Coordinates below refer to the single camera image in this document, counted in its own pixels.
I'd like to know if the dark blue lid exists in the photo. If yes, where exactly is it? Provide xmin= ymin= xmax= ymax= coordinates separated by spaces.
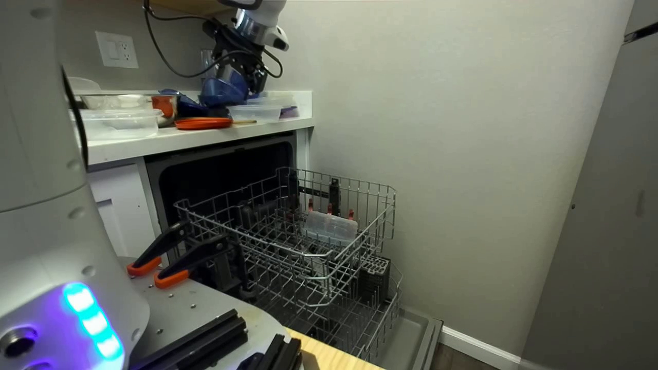
xmin=158 ymin=88 xmax=208 ymax=118

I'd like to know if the black aluminium rail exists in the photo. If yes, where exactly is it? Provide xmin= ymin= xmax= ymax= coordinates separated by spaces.
xmin=129 ymin=308 xmax=249 ymax=370
xmin=236 ymin=334 xmax=304 ymax=370

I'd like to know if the red lid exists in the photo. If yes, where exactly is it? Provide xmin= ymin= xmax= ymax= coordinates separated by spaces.
xmin=174 ymin=117 xmax=233 ymax=131

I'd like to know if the lower dishwasher rack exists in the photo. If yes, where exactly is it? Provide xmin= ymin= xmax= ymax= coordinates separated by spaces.
xmin=246 ymin=256 xmax=405 ymax=362

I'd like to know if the small clear plastic container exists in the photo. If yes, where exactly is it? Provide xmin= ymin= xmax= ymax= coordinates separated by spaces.
xmin=227 ymin=104 xmax=283 ymax=123

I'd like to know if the metal bowl with orange cup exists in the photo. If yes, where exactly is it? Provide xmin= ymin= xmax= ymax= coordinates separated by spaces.
xmin=151 ymin=94 xmax=179 ymax=127

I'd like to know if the white bowl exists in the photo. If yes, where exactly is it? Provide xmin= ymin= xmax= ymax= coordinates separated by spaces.
xmin=67 ymin=77 xmax=101 ymax=94

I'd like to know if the dishwasher door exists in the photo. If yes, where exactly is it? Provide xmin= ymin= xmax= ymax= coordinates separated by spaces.
xmin=369 ymin=306 xmax=444 ymax=370

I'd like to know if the black cutlery basket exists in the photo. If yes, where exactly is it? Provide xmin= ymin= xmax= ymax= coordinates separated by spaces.
xmin=357 ymin=255 xmax=392 ymax=305

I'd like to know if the grey door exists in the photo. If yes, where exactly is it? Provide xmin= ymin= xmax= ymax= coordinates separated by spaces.
xmin=520 ymin=0 xmax=658 ymax=370

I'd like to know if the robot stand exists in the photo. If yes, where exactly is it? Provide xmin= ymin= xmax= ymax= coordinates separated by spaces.
xmin=117 ymin=256 xmax=383 ymax=370

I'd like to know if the white cabinet door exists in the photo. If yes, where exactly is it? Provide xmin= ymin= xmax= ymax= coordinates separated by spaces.
xmin=86 ymin=163 xmax=157 ymax=260

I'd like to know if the upper dishwasher rack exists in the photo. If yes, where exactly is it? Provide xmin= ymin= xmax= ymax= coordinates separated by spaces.
xmin=174 ymin=166 xmax=397 ymax=309

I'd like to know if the dishwasher rack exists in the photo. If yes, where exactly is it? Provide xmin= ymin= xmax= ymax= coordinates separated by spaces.
xmin=174 ymin=166 xmax=397 ymax=309
xmin=246 ymin=256 xmax=405 ymax=362

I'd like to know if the large clear plastic container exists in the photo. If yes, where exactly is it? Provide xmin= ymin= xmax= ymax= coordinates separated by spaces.
xmin=76 ymin=108 xmax=163 ymax=141

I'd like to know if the white wall socket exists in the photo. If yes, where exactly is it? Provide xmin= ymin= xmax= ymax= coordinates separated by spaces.
xmin=95 ymin=30 xmax=140 ymax=69

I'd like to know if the clear plastic lid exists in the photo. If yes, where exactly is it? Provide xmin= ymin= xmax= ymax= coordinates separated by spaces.
xmin=247 ymin=91 xmax=298 ymax=108

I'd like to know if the blue bowl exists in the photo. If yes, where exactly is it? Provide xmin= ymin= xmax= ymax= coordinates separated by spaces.
xmin=199 ymin=69 xmax=251 ymax=107

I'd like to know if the dishwasher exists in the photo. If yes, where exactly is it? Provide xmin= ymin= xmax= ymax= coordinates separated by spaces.
xmin=145 ymin=131 xmax=444 ymax=370

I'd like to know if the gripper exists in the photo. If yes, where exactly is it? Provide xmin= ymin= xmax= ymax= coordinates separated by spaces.
xmin=210 ymin=22 xmax=270 ymax=97

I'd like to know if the black clamp with orange tips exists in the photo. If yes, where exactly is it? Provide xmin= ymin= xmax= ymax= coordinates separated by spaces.
xmin=154 ymin=234 xmax=233 ymax=290
xmin=126 ymin=220 xmax=192 ymax=278

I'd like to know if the clear glass dish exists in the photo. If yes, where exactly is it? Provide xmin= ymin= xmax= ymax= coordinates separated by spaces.
xmin=80 ymin=94 xmax=153 ymax=110

